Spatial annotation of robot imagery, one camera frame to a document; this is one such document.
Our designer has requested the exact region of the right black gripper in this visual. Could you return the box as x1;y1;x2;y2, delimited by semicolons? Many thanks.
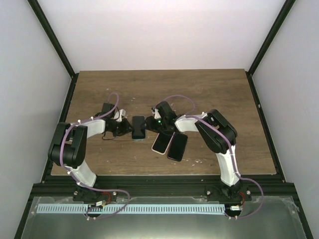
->
141;116;167;134

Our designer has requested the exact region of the beige phone case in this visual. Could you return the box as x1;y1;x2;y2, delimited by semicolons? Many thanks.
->
151;131;174;155

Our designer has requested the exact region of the black phone case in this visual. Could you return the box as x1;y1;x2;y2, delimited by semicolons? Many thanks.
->
167;132;189;162

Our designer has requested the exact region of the clear magsafe phone case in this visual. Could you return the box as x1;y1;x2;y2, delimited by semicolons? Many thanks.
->
132;137;146;141

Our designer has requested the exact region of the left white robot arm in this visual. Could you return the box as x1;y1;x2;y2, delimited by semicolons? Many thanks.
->
48;103;133;201

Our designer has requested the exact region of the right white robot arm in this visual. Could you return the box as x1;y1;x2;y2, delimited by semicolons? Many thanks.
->
145;101;241;201

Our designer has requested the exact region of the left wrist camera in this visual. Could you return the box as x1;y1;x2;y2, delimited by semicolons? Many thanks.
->
113;109;126;122

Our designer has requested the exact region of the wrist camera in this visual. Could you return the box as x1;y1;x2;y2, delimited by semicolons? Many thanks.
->
151;107;161;120
113;109;126;122

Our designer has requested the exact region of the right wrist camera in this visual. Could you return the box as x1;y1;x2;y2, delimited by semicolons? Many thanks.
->
151;107;161;120

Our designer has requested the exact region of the black aluminium frame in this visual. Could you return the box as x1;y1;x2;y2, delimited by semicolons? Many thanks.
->
14;0;313;239

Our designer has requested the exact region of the light blue slotted cable duct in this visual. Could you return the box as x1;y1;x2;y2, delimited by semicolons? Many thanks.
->
36;204;225;215

